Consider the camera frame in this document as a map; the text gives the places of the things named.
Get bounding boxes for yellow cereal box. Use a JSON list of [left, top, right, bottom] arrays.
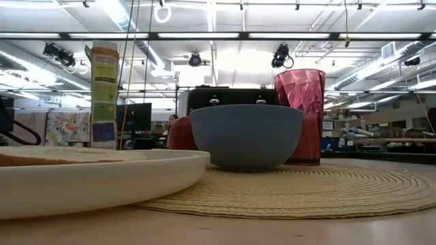
[[89, 39, 121, 150]]

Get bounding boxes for black ceiling camera with cable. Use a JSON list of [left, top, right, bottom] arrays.
[[270, 43, 294, 69]]

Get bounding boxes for red apple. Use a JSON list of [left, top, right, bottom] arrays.
[[168, 116, 199, 151]]

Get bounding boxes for blue storage bins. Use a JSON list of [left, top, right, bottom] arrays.
[[322, 135, 341, 152]]

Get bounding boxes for black aluminium frame rail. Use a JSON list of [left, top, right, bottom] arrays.
[[320, 150, 436, 166]]

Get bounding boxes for red faceted plastic cup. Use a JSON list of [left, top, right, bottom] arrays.
[[272, 68, 327, 167]]

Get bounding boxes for black ceiling camera cluster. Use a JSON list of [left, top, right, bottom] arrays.
[[42, 42, 77, 69]]

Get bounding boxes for black four-slot toaster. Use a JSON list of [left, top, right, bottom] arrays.
[[185, 84, 279, 118]]

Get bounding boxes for round woven straw placemat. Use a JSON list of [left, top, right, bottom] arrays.
[[132, 163, 436, 221]]

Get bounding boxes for white round plate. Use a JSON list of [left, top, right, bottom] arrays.
[[0, 145, 211, 221]]

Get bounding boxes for colourful floral poster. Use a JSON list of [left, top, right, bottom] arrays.
[[45, 110, 91, 148]]

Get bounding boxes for hanging cable with yellow plug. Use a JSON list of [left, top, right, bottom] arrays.
[[343, 0, 352, 48]]

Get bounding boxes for person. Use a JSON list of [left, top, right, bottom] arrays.
[[163, 114, 180, 137]]

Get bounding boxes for white air vent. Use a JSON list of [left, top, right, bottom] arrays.
[[381, 41, 397, 61]]

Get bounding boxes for white hanging ring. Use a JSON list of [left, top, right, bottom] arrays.
[[153, 3, 172, 25]]

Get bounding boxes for tan hanging cord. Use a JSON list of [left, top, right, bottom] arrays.
[[119, 0, 141, 150]]

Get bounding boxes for black overhead light bar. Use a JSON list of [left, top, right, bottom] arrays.
[[0, 31, 436, 42]]

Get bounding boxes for slice of toast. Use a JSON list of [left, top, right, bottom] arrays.
[[0, 145, 150, 168]]

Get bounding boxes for black looped hose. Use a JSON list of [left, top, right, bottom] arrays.
[[0, 117, 43, 146]]

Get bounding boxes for black equipment block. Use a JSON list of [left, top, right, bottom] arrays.
[[0, 96, 15, 134]]

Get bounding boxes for blue ceramic bowl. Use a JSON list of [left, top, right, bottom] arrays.
[[188, 103, 305, 173]]

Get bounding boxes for black computer monitor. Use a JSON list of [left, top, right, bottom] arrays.
[[116, 102, 153, 150]]

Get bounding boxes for wooden background table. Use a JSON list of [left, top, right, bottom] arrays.
[[354, 137, 436, 144]]

